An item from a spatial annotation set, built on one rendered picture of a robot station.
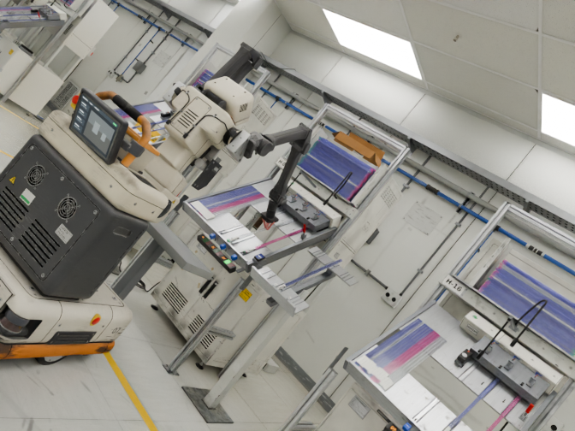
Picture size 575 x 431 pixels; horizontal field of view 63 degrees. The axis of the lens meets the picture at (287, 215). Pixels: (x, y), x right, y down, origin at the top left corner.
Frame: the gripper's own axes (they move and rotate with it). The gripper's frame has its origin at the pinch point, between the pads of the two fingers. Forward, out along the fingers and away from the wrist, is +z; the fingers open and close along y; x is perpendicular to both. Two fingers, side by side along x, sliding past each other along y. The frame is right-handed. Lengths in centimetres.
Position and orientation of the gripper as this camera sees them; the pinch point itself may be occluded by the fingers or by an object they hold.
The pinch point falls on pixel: (267, 227)
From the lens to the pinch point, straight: 287.6
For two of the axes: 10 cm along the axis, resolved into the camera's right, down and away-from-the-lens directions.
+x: -7.3, 2.0, -6.5
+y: -6.4, -5.3, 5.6
